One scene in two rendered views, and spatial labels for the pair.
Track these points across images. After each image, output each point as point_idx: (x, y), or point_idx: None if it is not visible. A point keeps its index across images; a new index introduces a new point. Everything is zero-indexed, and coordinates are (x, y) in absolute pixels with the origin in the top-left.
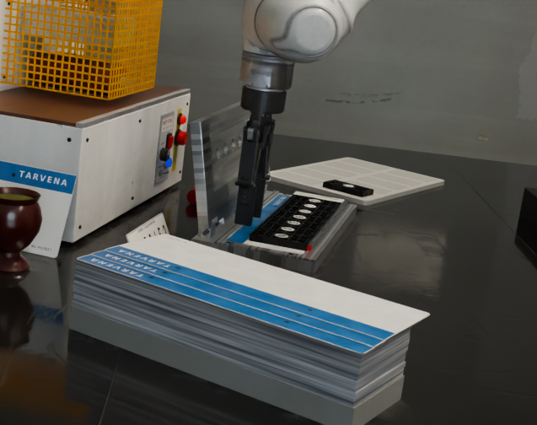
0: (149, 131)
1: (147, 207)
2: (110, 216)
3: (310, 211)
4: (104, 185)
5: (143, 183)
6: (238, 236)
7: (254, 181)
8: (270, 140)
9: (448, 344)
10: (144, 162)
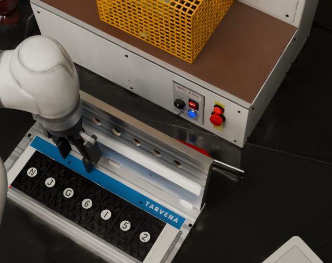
0: (151, 74)
1: (156, 109)
2: (96, 71)
3: (107, 219)
4: (79, 51)
5: (151, 94)
6: (47, 147)
7: (53, 140)
8: (71, 143)
9: None
10: (148, 84)
